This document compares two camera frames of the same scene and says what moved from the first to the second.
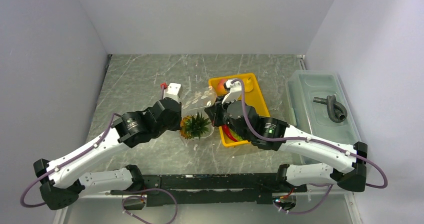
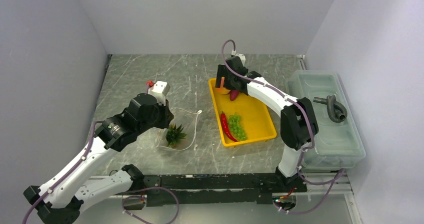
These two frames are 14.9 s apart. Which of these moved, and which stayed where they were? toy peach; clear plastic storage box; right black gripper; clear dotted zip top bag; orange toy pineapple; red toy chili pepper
Moved: right black gripper; clear dotted zip top bag; orange toy pineapple
Stayed: toy peach; red toy chili pepper; clear plastic storage box
